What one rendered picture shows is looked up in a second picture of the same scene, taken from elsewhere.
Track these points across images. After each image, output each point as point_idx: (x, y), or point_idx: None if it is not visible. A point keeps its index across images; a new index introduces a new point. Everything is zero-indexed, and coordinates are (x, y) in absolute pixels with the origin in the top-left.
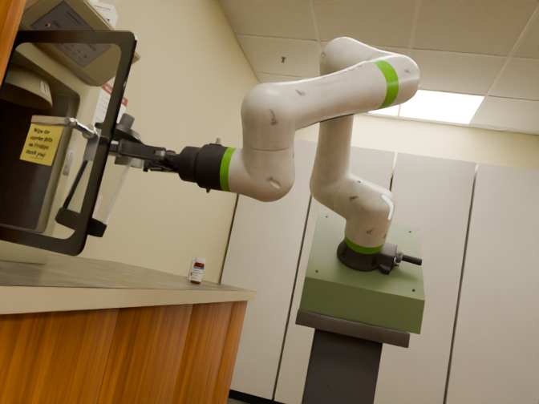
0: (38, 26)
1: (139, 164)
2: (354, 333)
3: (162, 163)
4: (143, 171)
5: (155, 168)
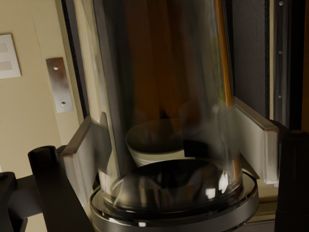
0: (271, 229)
1: (81, 158)
2: None
3: None
4: (50, 146)
5: (53, 198)
